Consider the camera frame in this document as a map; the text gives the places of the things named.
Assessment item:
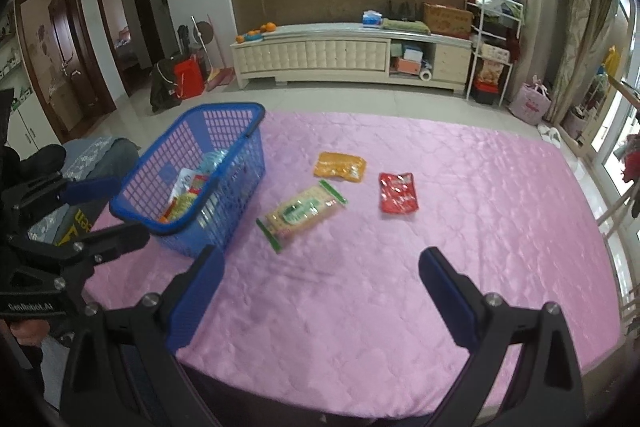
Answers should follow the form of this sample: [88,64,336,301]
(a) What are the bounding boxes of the blue plastic mesh basket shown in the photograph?
[109,102,267,259]

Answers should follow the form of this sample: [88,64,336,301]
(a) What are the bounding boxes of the black bag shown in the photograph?
[150,57,183,112]

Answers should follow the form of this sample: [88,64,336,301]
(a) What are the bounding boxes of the white metal rack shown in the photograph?
[465,0,525,105]

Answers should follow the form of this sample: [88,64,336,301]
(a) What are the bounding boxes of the white slippers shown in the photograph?
[537,124,563,148]

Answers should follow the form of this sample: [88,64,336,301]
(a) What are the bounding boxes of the black and red crate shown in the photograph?
[472,79,503,105]

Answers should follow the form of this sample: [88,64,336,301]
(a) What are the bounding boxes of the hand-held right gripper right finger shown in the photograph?
[419,247,586,427]

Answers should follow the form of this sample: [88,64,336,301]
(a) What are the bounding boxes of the blue striped clear snack bag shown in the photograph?
[195,148,236,175]

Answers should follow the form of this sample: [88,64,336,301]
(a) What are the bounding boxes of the cream tv cabinet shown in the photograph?
[230,23,473,95]

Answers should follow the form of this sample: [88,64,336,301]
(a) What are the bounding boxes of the white and red snack packet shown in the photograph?
[167,167,213,222]

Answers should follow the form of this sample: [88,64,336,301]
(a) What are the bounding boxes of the brown wooden door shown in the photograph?
[15,0,117,142]

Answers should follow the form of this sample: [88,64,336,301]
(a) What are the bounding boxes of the patterned curtain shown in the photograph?
[550,0,608,132]

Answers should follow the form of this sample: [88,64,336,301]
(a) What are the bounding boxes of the pink bag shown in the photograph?
[509,77,552,125]

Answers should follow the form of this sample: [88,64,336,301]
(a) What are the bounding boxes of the brown cardboard box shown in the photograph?
[424,3,473,35]

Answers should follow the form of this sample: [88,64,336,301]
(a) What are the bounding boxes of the red bag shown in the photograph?
[174,54,206,100]

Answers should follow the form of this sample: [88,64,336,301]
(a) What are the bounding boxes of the pink quilted tablecloth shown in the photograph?
[82,109,626,420]

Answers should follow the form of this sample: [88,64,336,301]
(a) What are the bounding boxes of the yellow snack packet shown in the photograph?
[313,151,367,184]

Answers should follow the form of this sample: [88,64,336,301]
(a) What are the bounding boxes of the green cushion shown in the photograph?
[381,19,432,35]

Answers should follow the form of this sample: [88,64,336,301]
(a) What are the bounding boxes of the grey-blue cushion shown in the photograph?
[64,137,141,198]

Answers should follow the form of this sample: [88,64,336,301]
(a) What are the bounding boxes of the person's left hand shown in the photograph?
[7,318,51,345]

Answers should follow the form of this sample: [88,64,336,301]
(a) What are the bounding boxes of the green-edged cracker packet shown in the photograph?
[256,179,348,254]

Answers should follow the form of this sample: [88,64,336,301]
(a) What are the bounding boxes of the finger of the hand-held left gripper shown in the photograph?
[5,223,151,293]
[10,174,123,220]

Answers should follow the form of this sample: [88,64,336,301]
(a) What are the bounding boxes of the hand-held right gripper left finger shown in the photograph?
[60,244,226,427]

